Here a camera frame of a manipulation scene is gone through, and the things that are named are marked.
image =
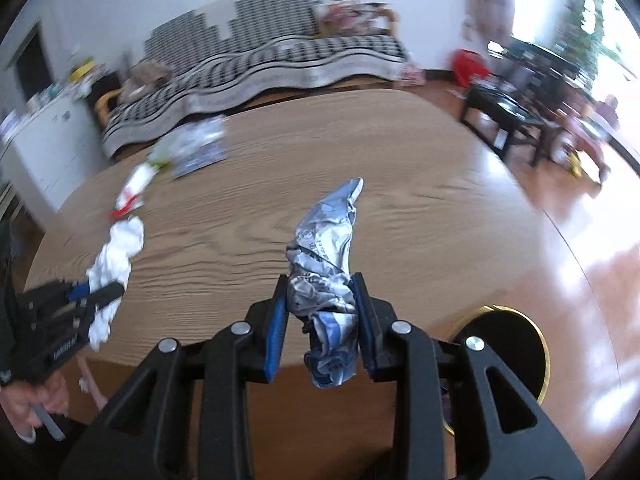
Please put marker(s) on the pink cartoon pillow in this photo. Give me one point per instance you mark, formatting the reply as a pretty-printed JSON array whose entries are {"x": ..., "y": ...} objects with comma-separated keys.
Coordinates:
[{"x": 350, "y": 17}]

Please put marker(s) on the pink ride-on toy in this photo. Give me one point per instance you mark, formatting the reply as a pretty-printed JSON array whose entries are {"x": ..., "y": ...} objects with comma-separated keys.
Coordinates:
[{"x": 590, "y": 135}]

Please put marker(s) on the white and red torn wrapper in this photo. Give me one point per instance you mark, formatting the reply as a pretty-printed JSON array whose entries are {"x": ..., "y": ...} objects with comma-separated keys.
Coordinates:
[{"x": 135, "y": 182}]

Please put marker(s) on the white cabinet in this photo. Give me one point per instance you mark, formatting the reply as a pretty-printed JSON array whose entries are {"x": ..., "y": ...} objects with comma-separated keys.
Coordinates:
[{"x": 50, "y": 150}]

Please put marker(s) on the silver foil packet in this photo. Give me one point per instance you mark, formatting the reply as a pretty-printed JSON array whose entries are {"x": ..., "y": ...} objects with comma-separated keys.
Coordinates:
[{"x": 200, "y": 162}]

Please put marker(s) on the blue white wrapper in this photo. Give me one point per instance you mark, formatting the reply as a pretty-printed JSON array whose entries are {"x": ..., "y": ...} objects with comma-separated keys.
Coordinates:
[{"x": 320, "y": 255}]

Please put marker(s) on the red plastic bag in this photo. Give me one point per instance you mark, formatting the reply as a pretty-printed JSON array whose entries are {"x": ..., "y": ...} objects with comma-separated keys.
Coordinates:
[{"x": 467, "y": 67}]

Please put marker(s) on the black round bin gold rim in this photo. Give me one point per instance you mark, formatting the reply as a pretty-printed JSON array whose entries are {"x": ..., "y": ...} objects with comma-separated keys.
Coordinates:
[{"x": 505, "y": 340}]

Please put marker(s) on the black cabinet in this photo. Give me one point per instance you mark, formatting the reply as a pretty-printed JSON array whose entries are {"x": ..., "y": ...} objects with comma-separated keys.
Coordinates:
[{"x": 107, "y": 82}]

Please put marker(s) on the beige dotted jacket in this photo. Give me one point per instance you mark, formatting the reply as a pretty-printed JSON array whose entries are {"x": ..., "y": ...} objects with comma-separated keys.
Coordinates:
[{"x": 145, "y": 77}]

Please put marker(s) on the yellow box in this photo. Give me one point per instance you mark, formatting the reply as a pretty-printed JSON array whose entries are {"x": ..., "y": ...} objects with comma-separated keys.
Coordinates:
[{"x": 82, "y": 71}]

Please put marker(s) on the printed magazine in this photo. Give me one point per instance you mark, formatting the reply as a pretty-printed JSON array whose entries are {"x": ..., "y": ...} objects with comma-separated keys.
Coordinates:
[{"x": 412, "y": 74}]

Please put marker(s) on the wooden sofa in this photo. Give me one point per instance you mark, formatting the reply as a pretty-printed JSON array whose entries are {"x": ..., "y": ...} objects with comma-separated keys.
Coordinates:
[{"x": 101, "y": 105}]

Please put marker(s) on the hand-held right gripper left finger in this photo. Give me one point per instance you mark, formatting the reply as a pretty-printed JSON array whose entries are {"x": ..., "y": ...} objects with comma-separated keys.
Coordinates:
[{"x": 275, "y": 330}]

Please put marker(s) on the green snack bag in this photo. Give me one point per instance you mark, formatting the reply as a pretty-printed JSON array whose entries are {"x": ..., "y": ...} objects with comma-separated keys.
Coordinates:
[{"x": 159, "y": 159}]

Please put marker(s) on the black and white sofa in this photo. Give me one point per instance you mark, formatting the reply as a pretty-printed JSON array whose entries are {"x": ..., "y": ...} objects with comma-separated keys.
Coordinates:
[{"x": 250, "y": 65}]

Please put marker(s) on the white tissue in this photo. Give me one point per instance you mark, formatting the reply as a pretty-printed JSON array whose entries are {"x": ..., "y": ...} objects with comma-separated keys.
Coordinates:
[{"x": 117, "y": 255}]

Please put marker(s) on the person's left hand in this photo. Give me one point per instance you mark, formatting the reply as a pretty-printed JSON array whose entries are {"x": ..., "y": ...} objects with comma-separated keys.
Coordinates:
[{"x": 20, "y": 402}]

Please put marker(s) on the green potted plants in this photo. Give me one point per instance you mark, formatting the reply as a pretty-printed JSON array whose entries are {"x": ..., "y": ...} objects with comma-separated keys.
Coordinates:
[{"x": 580, "y": 15}]

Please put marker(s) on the clear plastic bag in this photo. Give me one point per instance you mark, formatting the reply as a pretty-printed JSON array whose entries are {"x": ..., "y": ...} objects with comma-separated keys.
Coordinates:
[{"x": 195, "y": 135}]

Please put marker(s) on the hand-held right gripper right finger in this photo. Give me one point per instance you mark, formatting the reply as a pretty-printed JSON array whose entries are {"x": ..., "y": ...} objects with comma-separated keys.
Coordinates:
[{"x": 365, "y": 330}]

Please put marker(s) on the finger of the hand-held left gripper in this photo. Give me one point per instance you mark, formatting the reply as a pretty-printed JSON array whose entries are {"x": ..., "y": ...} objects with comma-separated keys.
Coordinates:
[
  {"x": 107, "y": 294},
  {"x": 79, "y": 290}
]

